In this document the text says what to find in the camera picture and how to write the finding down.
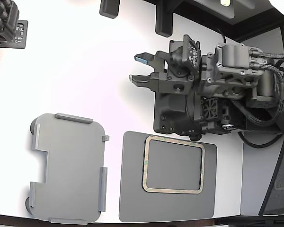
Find tan adhesive rectangular frame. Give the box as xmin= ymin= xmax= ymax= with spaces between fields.
xmin=141 ymin=134 xmax=205 ymax=195

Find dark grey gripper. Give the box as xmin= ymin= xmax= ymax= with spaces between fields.
xmin=129 ymin=42 xmax=264 ymax=98

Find grey flat mat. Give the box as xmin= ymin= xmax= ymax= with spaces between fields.
xmin=118 ymin=131 xmax=218 ymax=223

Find black metal frame structure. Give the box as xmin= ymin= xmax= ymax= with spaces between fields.
xmin=172 ymin=0 xmax=284 ymax=43

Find braided grey cable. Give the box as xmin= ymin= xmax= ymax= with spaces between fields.
xmin=249 ymin=49 xmax=284 ymax=64
xmin=249 ymin=60 xmax=284 ymax=84

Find grey holder with tabs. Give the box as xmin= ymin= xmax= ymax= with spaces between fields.
xmin=25 ymin=113 xmax=110 ymax=225

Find black camera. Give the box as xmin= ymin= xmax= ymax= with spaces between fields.
xmin=0 ymin=0 xmax=29 ymax=50

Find smooth black cable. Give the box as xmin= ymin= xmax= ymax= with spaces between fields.
xmin=237 ymin=131 xmax=284 ymax=149

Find black bracket leg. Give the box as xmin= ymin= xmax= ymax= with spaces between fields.
xmin=155 ymin=0 xmax=174 ymax=38
xmin=99 ymin=0 xmax=121 ymax=19

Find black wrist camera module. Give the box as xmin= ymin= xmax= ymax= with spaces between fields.
xmin=167 ymin=35 xmax=202 ymax=80

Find black diagonal bar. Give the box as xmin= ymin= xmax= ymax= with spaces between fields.
xmin=258 ymin=134 xmax=284 ymax=216

